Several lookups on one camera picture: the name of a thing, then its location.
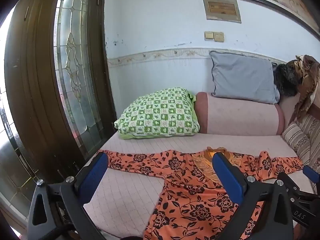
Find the orange black floral garment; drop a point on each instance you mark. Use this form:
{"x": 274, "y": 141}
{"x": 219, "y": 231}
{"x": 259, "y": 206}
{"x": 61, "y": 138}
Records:
{"x": 190, "y": 195}

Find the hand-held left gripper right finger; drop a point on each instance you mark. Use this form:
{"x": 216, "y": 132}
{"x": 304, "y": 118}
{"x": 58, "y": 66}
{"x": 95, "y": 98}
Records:
{"x": 228, "y": 177}

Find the leaded glass window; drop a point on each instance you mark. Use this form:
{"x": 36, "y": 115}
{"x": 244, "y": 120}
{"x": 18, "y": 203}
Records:
{"x": 12, "y": 160}

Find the beige wall panel box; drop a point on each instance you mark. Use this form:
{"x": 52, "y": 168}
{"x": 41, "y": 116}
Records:
{"x": 221, "y": 8}

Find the grey pillow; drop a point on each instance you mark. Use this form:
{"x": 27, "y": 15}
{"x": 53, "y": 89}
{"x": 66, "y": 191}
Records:
{"x": 243, "y": 77}

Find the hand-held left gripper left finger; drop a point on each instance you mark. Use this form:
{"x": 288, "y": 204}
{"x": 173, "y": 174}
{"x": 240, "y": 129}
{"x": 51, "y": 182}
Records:
{"x": 93, "y": 175}

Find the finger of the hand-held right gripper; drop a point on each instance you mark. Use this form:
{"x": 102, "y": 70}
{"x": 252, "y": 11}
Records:
{"x": 312, "y": 173}
{"x": 297, "y": 190}

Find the black furry cloth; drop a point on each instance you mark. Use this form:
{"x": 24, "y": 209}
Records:
{"x": 286, "y": 80}

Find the green checked pillow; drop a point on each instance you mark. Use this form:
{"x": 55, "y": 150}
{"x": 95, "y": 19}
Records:
{"x": 160, "y": 113}

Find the striped beige cushion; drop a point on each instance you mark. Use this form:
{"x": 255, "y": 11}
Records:
{"x": 302, "y": 137}

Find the gold light switch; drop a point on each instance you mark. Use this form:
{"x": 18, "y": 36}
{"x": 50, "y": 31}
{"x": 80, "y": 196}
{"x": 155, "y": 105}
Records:
{"x": 219, "y": 36}
{"x": 209, "y": 35}

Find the wooden door with leaded glass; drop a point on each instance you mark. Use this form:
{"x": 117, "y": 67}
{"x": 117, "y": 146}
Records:
{"x": 50, "y": 80}

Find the brown patterned cloth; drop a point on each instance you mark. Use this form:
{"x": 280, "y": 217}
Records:
{"x": 307, "y": 82}

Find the pink cylindrical bolster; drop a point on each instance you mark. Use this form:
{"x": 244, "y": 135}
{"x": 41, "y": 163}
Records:
{"x": 240, "y": 117}

